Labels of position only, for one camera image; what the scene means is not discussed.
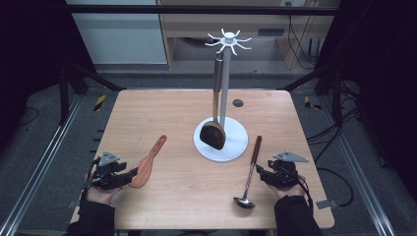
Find black metal stand leg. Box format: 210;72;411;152
280;63;344;128
58;62;128;126

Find black horizontal frame bar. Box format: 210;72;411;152
63;4;342;17

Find black floor cable bundle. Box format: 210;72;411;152
306;80;362;146

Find yellow black tape strip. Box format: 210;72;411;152
303;95;324;111
93;94;107;113

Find white cabinet panel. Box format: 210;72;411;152
65;0;168;65

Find person's right hand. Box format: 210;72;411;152
265;176;308;201

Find aluminium floor rail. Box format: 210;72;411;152
0;93;84;236
319;94;398;236

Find black curtain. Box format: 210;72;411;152
314;0;417;200
0;0;96;149

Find white utensil rack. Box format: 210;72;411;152
192;28;253;163

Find light wooden desk furniture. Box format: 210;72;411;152
156;0;340;71

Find light wooden rice paddle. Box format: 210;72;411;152
128;134;168;189

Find black floor cable loop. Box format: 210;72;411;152
315;166;356;208

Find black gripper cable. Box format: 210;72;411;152
85;156;101;191
296;176;317;212

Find steel ladle with brown handle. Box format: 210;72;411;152
232;135;264;210

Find black hanging cables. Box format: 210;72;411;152
286;14;318;71

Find person's left hand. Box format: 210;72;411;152
86;185;124;206

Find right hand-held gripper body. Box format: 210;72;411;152
267;150;310;190

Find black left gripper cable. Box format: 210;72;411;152
85;156;101;191

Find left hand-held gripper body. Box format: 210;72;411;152
86;150;130;192

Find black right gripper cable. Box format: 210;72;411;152
296;176;317;212

